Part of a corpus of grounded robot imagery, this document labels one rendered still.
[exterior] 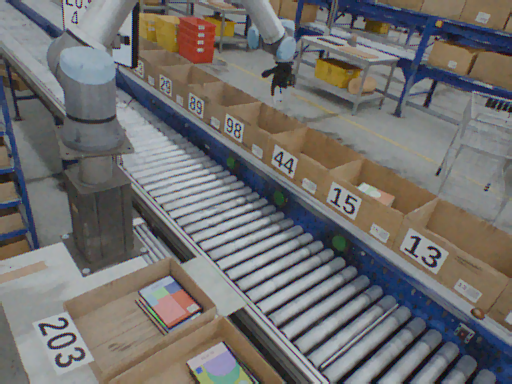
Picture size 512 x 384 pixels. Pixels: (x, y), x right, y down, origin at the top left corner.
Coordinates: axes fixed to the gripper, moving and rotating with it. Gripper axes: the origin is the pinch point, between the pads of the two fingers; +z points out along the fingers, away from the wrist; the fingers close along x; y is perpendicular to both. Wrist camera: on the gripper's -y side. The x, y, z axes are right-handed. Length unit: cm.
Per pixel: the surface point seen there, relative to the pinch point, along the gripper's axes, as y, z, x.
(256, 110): -31.3, 21.4, 26.9
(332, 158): 26.9, 30.1, 15.2
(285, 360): 63, 48, -88
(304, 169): 25.6, 23.5, -13.6
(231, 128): -29.3, 22.7, -0.1
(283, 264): 40, 46, -53
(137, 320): 20, 36, -111
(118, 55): -69, -18, -36
